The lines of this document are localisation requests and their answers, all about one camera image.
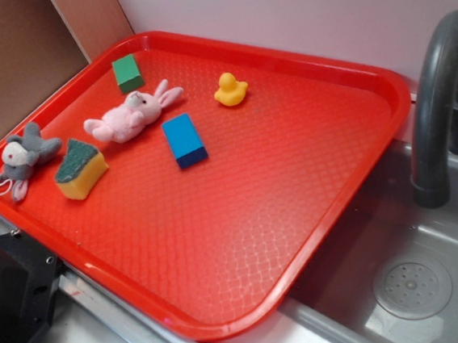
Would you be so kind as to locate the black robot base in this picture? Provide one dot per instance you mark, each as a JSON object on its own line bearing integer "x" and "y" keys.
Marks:
{"x": 28, "y": 284}

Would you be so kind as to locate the blue block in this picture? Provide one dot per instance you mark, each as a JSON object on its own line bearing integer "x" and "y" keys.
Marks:
{"x": 184, "y": 141}

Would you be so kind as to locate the green block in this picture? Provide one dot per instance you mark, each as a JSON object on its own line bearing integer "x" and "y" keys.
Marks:
{"x": 128, "y": 74}

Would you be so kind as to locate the red plastic tray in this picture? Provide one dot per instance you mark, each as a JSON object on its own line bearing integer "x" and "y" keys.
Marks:
{"x": 210, "y": 250}

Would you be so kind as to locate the yellow rubber duck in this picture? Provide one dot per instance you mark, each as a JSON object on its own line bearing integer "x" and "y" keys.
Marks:
{"x": 231, "y": 92}

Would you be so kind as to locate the pink plush bunny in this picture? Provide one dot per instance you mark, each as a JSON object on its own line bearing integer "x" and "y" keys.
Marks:
{"x": 137, "y": 112}

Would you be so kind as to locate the yellow green sponge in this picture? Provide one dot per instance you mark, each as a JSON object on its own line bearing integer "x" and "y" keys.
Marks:
{"x": 82, "y": 166}

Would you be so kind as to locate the grey toy sink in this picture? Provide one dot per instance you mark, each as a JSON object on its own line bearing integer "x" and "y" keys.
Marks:
{"x": 387, "y": 272}

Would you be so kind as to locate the grey plush mouse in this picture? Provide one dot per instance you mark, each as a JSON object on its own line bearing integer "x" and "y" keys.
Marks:
{"x": 21, "y": 156}

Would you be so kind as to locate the grey toy faucet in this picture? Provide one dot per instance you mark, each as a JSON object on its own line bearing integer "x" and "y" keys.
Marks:
{"x": 436, "y": 116}

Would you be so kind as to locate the brown cardboard panel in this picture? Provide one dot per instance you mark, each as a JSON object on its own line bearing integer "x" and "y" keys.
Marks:
{"x": 44, "y": 43}

